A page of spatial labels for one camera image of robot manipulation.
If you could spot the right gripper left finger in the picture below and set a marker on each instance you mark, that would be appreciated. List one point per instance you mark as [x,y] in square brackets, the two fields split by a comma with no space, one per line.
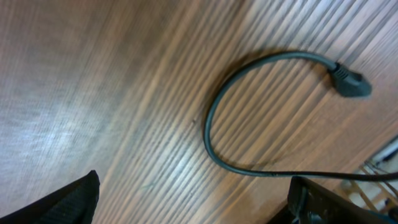
[74,203]

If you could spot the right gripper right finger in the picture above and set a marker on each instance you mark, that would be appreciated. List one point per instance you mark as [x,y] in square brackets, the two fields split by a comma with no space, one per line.
[309,202]

